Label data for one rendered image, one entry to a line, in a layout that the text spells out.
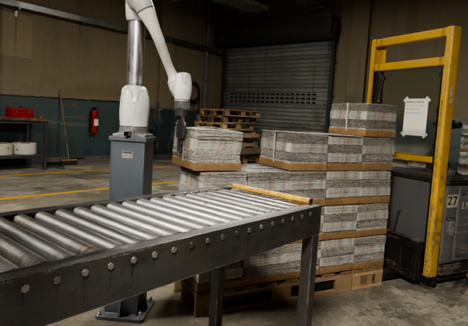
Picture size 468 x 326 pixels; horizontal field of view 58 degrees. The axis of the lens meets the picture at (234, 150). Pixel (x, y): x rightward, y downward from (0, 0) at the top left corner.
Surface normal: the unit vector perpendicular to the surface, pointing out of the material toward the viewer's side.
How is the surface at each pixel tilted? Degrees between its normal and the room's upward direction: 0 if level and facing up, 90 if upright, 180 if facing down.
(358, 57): 90
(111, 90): 90
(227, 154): 90
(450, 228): 90
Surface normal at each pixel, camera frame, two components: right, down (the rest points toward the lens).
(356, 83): -0.65, 0.02
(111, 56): 0.76, 0.10
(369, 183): 0.47, 0.10
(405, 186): -0.89, -0.02
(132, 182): -0.07, 0.07
